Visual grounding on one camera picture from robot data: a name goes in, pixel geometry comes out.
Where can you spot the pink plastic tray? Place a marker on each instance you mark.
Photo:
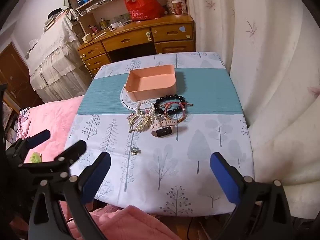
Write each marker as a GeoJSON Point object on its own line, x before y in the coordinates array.
{"type": "Point", "coordinates": [150, 80]}

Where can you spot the white leaf print curtain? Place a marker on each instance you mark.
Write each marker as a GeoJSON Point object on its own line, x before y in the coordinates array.
{"type": "Point", "coordinates": [262, 80]}

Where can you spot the round leaf print mat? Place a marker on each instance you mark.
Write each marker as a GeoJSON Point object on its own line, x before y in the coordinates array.
{"type": "Point", "coordinates": [126, 101]}

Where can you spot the gold hair clip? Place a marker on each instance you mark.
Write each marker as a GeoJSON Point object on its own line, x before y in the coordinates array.
{"type": "Point", "coordinates": [142, 125]}

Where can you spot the brown wooden door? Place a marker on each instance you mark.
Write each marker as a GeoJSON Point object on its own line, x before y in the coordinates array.
{"type": "Point", "coordinates": [15, 75]}

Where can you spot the wooden desk with drawers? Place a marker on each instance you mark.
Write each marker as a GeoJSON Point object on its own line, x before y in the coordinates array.
{"type": "Point", "coordinates": [130, 38]}

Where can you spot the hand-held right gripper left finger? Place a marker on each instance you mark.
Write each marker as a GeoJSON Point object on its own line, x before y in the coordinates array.
{"type": "Point", "coordinates": [96, 180]}

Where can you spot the red plastic bag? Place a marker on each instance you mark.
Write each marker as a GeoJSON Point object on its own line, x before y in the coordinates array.
{"type": "Point", "coordinates": [142, 7]}

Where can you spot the tree print tablecloth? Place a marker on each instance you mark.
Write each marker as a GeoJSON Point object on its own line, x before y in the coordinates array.
{"type": "Point", "coordinates": [175, 167]}

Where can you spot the small green packet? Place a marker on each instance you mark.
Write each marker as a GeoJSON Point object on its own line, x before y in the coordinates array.
{"type": "Point", "coordinates": [35, 158]}

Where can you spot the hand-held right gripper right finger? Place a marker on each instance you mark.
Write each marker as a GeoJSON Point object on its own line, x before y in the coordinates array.
{"type": "Point", "coordinates": [225, 177]}

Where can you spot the pink bedspread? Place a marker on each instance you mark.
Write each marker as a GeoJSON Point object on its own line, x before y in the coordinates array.
{"type": "Point", "coordinates": [50, 120]}

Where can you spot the black hat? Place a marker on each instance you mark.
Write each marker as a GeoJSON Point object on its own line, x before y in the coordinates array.
{"type": "Point", "coordinates": [54, 12]}

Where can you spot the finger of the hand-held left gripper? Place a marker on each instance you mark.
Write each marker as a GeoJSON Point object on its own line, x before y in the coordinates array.
{"type": "Point", "coordinates": [62, 158]}
{"type": "Point", "coordinates": [38, 138]}

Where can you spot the pink fleece clothing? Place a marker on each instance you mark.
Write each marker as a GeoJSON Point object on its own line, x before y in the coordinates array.
{"type": "Point", "coordinates": [125, 225]}

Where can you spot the small flower brooch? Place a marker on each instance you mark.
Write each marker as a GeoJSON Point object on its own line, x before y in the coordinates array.
{"type": "Point", "coordinates": [135, 151]}

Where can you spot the red and white cup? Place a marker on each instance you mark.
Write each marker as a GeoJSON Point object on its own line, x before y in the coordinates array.
{"type": "Point", "coordinates": [178, 7]}

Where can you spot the white lace cover cloth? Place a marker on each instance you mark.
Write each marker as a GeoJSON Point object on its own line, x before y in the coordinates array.
{"type": "Point", "coordinates": [55, 55]}

